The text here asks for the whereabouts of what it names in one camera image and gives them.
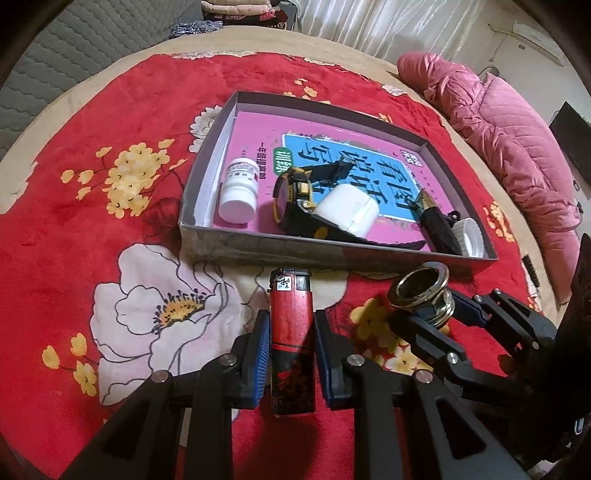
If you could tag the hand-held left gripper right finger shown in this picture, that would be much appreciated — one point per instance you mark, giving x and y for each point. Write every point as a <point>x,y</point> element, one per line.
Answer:
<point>323,364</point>

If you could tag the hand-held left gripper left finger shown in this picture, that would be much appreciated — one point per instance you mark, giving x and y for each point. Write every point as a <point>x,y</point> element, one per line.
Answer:
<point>258,364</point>

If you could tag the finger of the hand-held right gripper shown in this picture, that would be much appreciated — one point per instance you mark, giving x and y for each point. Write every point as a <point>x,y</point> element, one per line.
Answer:
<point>508,318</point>
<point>429,339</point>

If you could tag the red black lighter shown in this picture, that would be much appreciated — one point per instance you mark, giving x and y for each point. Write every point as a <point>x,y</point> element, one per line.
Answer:
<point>292,341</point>

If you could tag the brass metal rings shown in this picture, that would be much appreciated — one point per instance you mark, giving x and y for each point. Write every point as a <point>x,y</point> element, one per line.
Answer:
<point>418,293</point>

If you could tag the white bottle cap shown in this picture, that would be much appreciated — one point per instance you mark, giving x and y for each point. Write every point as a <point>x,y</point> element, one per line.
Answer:
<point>468,237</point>

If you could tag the black gold-tipped pen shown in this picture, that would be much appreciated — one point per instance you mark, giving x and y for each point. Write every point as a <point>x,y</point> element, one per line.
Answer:
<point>436,221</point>

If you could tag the grey cardboard box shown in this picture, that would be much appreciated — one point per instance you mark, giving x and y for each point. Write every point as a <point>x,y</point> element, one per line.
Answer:
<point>240,244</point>

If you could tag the white earbuds case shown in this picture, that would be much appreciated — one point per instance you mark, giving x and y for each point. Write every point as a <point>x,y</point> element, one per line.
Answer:
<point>348,210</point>

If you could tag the yellow black watch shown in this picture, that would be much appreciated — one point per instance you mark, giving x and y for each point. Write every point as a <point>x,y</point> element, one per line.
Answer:
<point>295,194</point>

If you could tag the white pill bottle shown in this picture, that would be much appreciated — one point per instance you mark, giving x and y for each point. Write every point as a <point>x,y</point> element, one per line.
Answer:
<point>238,191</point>

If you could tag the black tag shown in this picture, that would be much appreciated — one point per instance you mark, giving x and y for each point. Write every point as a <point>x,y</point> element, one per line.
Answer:
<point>531,270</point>

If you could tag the pink quilted jacket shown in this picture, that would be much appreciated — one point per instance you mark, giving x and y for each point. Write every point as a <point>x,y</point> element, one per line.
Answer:
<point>503,152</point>

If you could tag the black television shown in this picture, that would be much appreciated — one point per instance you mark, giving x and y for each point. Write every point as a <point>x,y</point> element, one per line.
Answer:
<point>570,138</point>

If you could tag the red floral blanket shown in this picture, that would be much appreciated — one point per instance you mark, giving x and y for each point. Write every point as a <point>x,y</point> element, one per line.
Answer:
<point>92,230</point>

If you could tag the pink book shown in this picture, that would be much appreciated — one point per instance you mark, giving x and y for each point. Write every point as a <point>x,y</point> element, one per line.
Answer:
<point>251,138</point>

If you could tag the white air conditioner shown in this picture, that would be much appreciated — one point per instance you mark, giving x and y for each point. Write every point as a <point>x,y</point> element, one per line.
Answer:
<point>538,41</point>

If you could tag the beige bed sheet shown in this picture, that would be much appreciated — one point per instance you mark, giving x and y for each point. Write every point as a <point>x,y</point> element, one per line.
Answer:
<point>323,50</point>

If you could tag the white curtain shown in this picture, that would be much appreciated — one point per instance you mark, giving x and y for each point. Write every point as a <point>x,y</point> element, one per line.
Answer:
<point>392,23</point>

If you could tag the blue patterned cloth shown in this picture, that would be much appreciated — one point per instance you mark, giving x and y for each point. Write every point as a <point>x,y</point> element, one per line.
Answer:
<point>189,30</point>

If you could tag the pile of folded clothes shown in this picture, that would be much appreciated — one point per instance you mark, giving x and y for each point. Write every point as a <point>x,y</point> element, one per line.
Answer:
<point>244,9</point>

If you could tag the grey quilted headboard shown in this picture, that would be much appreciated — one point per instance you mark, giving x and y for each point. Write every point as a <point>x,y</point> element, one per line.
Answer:
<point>69,55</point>

